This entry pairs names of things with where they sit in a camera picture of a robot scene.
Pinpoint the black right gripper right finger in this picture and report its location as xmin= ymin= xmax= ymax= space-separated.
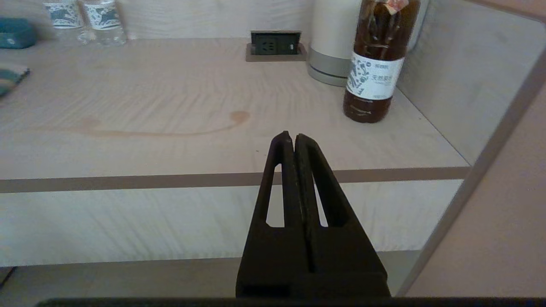
xmin=294 ymin=133 xmax=391 ymax=298

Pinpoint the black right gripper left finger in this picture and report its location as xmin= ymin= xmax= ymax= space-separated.
xmin=236 ymin=131 xmax=315 ymax=298

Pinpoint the green white striped towel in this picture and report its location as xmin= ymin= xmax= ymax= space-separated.
xmin=0 ymin=64 xmax=30 ymax=97

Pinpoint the grey kettle base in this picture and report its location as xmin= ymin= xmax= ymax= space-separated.
xmin=307 ymin=64 xmax=348 ymax=87

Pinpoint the large dark tea bottle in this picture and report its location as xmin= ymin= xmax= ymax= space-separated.
xmin=343 ymin=0 xmax=421 ymax=124

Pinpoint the black recessed power socket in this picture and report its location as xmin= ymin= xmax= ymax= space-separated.
xmin=246 ymin=30 xmax=308 ymax=63

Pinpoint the white electric kettle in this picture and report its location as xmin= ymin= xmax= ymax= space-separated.
xmin=308 ymin=0 xmax=429 ymax=78

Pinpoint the clear water bottle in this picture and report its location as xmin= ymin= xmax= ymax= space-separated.
xmin=43 ymin=0 xmax=92 ymax=44
xmin=83 ymin=0 xmax=128 ymax=47

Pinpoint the small dark teal box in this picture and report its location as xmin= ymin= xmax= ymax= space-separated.
xmin=0 ymin=17 xmax=37 ymax=49

